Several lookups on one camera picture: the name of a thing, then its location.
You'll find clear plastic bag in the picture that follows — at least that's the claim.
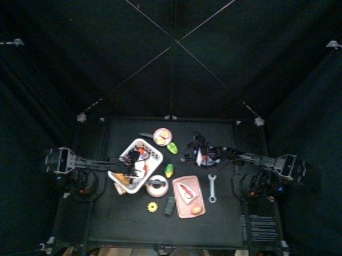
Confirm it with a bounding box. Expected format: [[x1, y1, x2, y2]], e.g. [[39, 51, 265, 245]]
[[133, 159, 147, 181]]

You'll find yellow toy banana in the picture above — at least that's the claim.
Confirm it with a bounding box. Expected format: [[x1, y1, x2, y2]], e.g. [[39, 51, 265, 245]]
[[115, 173, 134, 186]]

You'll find green toy leaf vegetable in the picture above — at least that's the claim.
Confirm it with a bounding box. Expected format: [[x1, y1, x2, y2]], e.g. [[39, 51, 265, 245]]
[[166, 141, 179, 155]]

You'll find toy corn cob green husk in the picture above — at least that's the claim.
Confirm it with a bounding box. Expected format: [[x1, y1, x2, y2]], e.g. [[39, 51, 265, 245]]
[[165, 163, 177, 179]]

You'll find white slotted plastic basket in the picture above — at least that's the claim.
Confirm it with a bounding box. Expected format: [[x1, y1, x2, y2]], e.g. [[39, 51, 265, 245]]
[[107, 138, 165, 195]]

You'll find light blue toy wrench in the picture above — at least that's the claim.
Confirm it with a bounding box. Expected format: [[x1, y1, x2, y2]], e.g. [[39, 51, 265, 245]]
[[208, 173, 220, 204]]

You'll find flower-shaped wooden toy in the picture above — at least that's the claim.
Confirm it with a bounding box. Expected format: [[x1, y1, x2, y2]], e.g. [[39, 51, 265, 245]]
[[146, 201, 161, 214]]

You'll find pink rectangular tray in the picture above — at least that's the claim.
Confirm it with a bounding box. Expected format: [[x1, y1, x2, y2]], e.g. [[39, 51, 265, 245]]
[[171, 175, 208, 220]]

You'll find white printed label sticker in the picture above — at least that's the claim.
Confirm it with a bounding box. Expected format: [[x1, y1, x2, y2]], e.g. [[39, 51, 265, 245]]
[[249, 214, 278, 244]]

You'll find cream toy kettle grey handle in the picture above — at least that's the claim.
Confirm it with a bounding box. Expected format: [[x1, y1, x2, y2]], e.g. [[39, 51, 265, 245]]
[[145, 174, 171, 198]]

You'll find white toy iron red handle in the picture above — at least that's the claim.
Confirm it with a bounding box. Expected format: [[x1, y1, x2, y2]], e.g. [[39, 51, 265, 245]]
[[177, 182, 198, 205]]

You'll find vertical metal frame pole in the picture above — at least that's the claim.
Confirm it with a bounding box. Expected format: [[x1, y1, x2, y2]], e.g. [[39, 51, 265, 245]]
[[167, 0, 178, 118]]

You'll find thin diagonal brace wire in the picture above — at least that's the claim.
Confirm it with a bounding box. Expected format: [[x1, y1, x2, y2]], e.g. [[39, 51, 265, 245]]
[[79, 0, 238, 118], [123, 0, 262, 122]]

